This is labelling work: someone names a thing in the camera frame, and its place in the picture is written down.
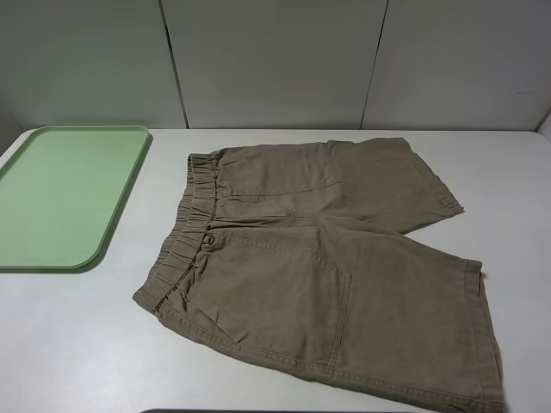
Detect green plastic tray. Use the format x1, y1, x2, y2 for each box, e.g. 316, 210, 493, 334
1, 126, 152, 272

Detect khaki shorts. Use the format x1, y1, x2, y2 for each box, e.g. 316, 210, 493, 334
133, 138, 505, 412

